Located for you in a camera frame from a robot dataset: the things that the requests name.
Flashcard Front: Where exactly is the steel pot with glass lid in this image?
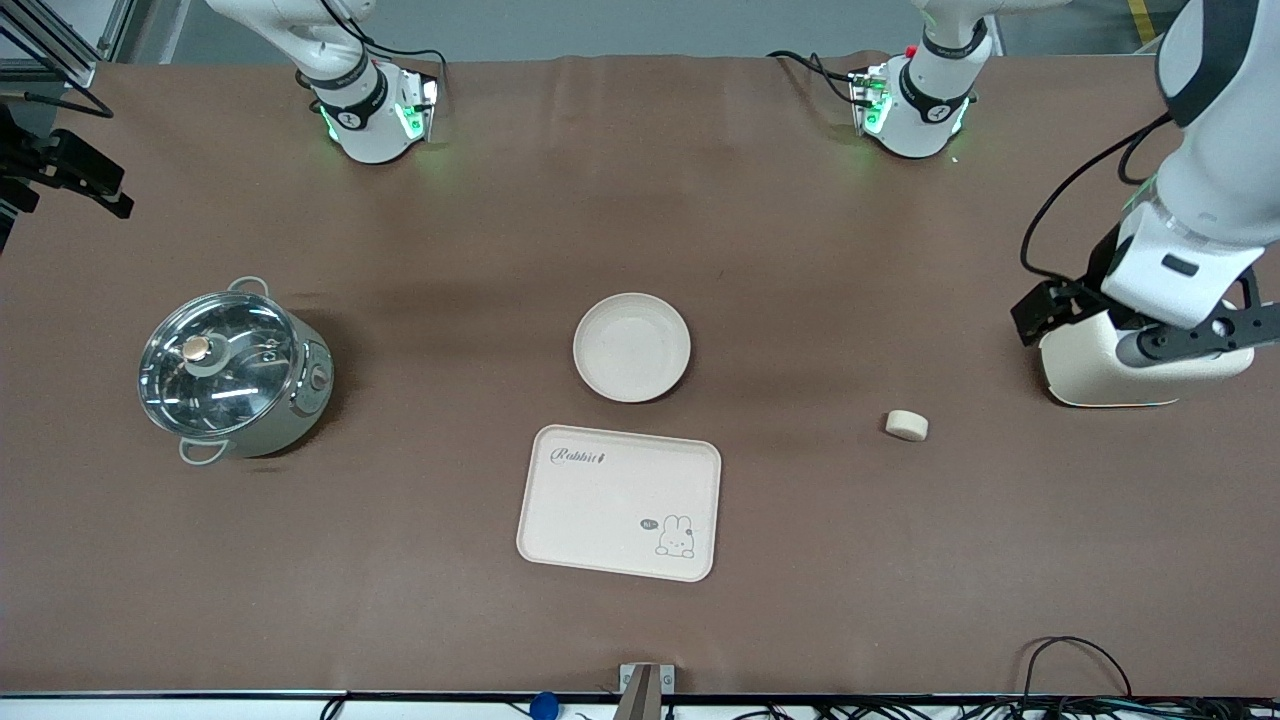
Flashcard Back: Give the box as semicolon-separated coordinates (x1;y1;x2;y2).
138;277;335;466

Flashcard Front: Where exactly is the black base cable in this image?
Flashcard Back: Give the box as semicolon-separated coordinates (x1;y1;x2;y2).
315;0;448;101
768;50;863;106

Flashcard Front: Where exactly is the glass pot lid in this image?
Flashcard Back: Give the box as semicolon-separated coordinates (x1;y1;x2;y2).
138;291;301;436

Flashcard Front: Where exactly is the cream round plate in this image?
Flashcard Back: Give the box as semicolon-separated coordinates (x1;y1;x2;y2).
573;293;692;404

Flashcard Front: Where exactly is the brown table cover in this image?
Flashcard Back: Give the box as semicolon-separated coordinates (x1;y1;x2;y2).
0;52;1280;698

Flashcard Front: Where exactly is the cream two-slot toaster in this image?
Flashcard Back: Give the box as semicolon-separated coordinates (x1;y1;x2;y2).
1038;310;1256;408

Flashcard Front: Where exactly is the cream rabbit print tray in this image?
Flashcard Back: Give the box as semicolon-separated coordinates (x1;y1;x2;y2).
516;425;722;583

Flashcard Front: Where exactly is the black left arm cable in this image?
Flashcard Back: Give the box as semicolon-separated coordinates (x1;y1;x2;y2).
1020;110;1176;283

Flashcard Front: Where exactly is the black right base cable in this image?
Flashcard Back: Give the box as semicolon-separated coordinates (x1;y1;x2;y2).
315;0;448;101

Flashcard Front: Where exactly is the black left base cable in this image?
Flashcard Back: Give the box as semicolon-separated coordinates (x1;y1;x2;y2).
768;50;863;106

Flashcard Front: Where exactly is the black looped cable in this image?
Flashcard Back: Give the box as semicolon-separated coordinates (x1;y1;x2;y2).
1020;637;1133;701

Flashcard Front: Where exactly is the grey metal bracket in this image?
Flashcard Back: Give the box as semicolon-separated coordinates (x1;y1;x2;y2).
612;663;676;720

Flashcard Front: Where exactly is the aluminium frame profile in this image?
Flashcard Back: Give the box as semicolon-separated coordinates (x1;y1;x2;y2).
0;0;136;89

